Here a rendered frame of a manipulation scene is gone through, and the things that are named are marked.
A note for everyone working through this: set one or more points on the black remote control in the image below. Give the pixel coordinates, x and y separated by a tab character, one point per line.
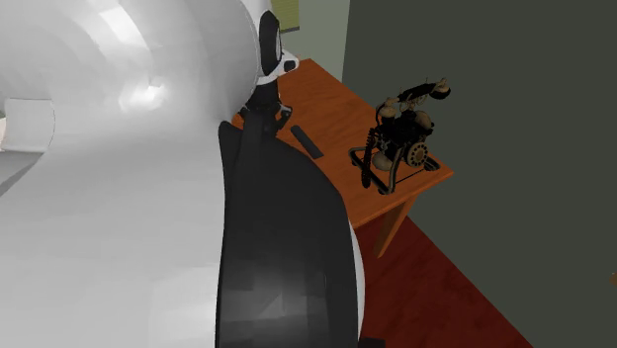
307	142

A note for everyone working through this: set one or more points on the pale green window blind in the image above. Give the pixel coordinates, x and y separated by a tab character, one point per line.
287	13

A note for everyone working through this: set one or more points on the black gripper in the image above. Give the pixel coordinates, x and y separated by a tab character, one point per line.
264	100

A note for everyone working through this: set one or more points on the black antique rotary telephone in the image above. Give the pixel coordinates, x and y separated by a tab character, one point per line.
405	137

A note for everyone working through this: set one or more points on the orange wooden table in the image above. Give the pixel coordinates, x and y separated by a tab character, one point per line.
337	111

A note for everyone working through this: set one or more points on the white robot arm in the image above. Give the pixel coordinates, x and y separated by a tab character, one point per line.
120	192

